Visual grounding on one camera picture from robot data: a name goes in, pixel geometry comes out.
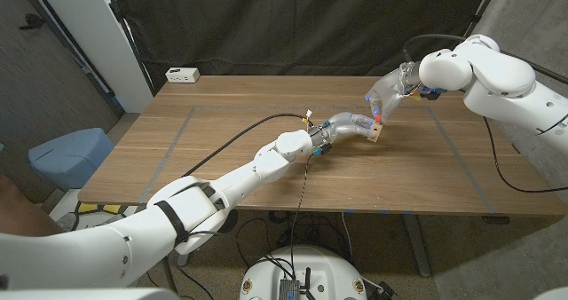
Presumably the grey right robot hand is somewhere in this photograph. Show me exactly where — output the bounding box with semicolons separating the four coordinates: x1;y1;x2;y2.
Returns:
364;61;425;124

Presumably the grey table leg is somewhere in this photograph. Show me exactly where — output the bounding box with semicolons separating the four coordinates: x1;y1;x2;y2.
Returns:
401;214;431;278

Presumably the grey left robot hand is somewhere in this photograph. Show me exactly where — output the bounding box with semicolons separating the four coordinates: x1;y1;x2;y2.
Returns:
309;111;377;157

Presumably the blue padded stool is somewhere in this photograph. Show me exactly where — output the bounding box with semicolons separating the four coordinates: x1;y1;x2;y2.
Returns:
28;127;115;193

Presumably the black backdrop stand pole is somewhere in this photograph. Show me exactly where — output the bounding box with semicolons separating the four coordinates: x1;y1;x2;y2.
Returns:
441;0;505;77
104;0;156;97

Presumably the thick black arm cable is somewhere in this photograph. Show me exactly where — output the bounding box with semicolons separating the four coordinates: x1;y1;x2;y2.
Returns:
402;34;568;86
181;113;311;178

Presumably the white power strip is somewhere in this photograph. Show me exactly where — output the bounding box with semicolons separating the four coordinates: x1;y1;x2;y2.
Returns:
164;67;201;84

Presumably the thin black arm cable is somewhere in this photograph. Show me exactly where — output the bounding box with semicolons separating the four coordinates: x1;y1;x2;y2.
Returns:
185;155;314;280
461;91;568;193

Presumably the person's bare leg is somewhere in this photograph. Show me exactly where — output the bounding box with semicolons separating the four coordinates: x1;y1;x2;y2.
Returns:
0;173;66;238

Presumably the black round floor fan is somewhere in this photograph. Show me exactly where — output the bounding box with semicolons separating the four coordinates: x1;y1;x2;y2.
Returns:
220;209;239;234

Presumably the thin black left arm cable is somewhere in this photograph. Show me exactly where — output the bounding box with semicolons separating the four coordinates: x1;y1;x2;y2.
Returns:
185;155;314;280

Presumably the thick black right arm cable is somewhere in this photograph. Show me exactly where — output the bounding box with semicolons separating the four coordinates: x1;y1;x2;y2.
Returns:
402;34;568;86

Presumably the black curtain backdrop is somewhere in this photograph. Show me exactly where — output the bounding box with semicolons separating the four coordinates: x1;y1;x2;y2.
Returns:
108;0;493;92

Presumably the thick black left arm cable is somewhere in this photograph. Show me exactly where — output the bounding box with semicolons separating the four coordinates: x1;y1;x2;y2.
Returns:
181;113;311;178

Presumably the black door handle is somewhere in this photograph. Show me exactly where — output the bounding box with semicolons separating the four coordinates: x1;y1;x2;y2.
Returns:
18;12;45;30

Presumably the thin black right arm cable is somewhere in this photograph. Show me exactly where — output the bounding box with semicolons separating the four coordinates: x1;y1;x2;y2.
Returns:
461;91;568;193

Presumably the white floor cable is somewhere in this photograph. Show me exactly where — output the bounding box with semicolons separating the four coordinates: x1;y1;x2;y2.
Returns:
340;211;354;261

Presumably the white cabinet panel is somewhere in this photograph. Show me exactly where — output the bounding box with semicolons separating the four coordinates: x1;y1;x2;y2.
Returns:
33;0;154;114

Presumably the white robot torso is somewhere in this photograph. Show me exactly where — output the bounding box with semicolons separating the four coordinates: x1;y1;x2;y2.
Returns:
239;245;368;300

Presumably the black floor cable tangle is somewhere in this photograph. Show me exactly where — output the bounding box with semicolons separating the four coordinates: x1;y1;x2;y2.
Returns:
234;209;356;270

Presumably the grey electronics module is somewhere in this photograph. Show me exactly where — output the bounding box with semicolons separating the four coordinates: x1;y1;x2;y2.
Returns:
278;278;302;300

